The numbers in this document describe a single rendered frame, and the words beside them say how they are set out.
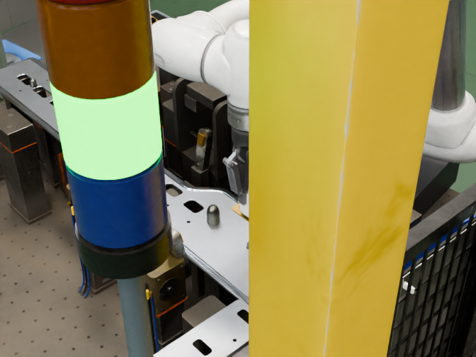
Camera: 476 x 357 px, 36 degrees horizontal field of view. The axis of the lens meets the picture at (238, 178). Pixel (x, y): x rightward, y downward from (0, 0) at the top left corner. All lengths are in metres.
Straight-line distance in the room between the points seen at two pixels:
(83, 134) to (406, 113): 0.22
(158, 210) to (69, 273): 1.62
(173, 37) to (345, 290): 0.95
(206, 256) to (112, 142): 1.24
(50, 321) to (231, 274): 0.58
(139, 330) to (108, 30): 0.28
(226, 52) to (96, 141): 0.93
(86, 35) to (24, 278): 1.75
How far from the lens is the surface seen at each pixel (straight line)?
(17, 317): 2.06
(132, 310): 0.62
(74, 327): 2.00
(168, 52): 1.47
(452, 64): 1.95
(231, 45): 1.38
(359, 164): 0.52
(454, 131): 2.08
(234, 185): 1.55
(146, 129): 0.49
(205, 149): 1.93
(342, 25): 0.46
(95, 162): 0.49
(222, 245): 1.73
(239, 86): 1.40
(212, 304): 1.63
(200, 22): 1.49
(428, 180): 2.27
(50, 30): 0.45
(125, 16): 0.44
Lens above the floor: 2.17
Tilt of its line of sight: 38 degrees down
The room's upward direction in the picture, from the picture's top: 1 degrees counter-clockwise
